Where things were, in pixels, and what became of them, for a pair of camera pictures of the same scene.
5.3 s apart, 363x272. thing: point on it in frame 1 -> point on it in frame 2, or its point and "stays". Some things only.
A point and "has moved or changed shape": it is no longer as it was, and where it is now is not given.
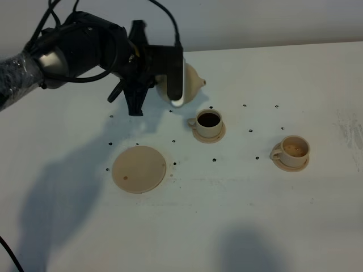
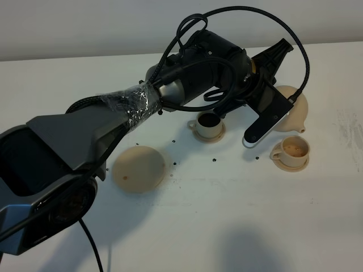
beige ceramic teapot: (191, 84) has moved or changed shape
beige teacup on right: (294, 152) stays
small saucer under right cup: (279, 164) stays
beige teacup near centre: (208, 122) stays
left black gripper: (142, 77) -> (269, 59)
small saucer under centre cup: (209, 140) stays
